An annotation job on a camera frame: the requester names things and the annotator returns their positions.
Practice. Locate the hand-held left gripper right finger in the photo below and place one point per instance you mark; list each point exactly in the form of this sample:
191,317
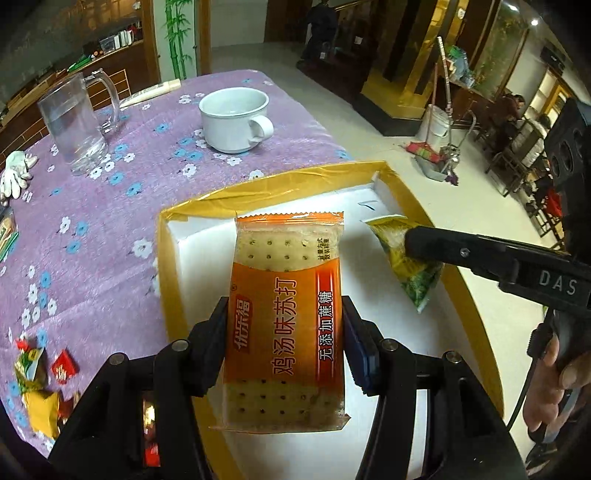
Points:
356,353

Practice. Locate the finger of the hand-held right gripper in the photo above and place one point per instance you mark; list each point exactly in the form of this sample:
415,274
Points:
457,254

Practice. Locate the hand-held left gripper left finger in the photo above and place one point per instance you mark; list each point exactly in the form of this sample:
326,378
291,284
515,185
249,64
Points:
220,339

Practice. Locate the green snack packet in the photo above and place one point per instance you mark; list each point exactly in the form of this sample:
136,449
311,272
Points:
418,277

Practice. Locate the orange cracker packet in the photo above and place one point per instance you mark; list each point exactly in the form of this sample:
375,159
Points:
281,314

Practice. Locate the yellow-edged white cardboard box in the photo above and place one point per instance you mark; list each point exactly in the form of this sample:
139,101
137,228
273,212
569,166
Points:
203,258

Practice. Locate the yellow snack packet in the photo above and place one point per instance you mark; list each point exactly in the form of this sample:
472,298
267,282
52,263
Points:
41,413

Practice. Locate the person's right hand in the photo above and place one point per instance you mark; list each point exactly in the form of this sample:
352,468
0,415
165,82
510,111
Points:
547,404

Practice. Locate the metal dustpan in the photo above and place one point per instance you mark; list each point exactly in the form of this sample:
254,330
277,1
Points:
431,161

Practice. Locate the wooden chair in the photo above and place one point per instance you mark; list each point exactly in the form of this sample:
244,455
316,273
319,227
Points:
505,170

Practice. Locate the small red candy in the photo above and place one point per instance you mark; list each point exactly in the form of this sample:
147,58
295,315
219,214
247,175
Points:
150,443

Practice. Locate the white bucket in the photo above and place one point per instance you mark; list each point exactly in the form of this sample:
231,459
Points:
434,127

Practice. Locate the purple floral tablecloth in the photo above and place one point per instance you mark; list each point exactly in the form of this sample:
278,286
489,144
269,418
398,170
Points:
106,258

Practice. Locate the red gold-print candy packet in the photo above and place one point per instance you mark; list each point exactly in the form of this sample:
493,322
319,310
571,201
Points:
63,367

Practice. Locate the gold and black pillar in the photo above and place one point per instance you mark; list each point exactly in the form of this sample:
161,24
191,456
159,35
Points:
415,69

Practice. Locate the green and yellow candy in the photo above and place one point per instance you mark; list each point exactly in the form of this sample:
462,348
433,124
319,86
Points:
30,369

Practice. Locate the white ceramic cup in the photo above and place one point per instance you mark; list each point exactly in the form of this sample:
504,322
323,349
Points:
231,120

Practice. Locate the green-edged snack packet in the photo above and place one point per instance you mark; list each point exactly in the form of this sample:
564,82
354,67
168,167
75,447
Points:
7,233

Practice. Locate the cream squeeze tube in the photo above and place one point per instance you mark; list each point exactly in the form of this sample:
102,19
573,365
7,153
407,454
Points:
150,93

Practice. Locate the clear glass mug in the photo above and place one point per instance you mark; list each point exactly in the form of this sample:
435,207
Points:
74,129

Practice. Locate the white glove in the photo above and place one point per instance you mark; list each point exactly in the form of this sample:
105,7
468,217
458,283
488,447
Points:
16,173

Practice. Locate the wooden glass-front cabinet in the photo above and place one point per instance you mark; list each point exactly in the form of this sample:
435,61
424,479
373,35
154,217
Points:
55,50

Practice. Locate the bamboo wall picture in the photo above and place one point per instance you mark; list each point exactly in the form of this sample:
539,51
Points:
179,37

